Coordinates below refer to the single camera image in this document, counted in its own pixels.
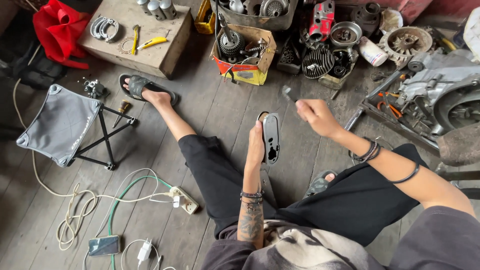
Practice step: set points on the person's left hand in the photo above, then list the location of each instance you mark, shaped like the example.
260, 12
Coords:
255, 148

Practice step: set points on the person's right hand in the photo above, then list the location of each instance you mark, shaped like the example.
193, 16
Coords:
320, 116

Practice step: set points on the person's right fingers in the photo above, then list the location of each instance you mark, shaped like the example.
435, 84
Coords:
303, 108

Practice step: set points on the grey brush tool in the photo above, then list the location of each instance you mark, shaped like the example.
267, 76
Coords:
289, 93

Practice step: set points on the black metal engine cover plate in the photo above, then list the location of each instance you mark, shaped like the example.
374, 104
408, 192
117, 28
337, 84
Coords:
271, 137

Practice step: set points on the black finned cylinder head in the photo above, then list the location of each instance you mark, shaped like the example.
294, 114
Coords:
318, 63

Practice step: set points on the cardboard box of gear parts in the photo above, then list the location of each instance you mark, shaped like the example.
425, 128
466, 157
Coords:
243, 69

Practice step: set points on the long metal wrench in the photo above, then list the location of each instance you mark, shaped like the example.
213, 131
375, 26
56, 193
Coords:
375, 92

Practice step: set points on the grey patterned sandal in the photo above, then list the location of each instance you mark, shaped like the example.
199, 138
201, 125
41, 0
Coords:
137, 87
317, 184

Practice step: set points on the metal clutch bell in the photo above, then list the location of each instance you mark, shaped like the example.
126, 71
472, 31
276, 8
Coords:
345, 34

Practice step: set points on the red engine cover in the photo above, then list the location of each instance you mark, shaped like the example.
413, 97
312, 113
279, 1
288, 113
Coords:
322, 18

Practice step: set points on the grey crate of engine parts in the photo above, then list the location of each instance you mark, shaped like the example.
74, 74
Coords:
258, 20

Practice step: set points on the black trousers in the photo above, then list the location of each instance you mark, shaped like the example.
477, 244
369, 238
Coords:
348, 202

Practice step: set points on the dark engine cylinder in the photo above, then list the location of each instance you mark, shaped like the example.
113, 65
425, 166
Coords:
365, 17

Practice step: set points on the metal flywheel fan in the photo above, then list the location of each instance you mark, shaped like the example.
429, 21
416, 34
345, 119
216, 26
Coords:
405, 43

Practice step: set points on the yellow plastic container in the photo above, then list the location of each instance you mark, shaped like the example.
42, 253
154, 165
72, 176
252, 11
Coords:
204, 22

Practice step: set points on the grey printed shirt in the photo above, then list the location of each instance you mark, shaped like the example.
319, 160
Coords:
300, 247

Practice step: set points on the grey engine block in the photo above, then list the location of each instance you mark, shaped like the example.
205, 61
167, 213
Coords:
442, 90

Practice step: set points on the white power strip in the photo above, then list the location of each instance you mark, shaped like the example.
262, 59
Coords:
185, 200

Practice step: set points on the brown rubber tyre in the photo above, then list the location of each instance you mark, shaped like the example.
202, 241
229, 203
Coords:
459, 144

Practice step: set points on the wooden box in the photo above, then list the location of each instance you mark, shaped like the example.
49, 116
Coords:
150, 56

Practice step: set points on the yellow utility knife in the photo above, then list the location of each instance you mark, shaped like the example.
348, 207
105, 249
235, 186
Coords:
153, 42

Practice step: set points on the silver metal cylinder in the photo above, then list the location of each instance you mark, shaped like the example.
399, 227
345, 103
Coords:
143, 5
155, 9
168, 8

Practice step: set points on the white sack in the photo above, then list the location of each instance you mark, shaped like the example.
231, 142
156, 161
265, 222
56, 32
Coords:
473, 37

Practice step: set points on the small metal carburetor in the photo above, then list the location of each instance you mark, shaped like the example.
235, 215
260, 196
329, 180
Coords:
94, 88

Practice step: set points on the white charger plug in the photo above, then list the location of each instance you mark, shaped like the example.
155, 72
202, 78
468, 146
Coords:
144, 251

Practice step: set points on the metal brake shoes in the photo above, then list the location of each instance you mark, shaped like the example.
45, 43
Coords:
103, 28

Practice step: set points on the smartphone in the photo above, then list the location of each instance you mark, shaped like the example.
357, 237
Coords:
104, 245

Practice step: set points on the grey folding stool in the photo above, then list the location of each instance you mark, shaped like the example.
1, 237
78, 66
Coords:
60, 123

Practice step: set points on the red cloth bag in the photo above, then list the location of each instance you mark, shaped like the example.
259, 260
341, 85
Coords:
58, 30

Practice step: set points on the black bag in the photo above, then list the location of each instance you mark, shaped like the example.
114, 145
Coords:
33, 71

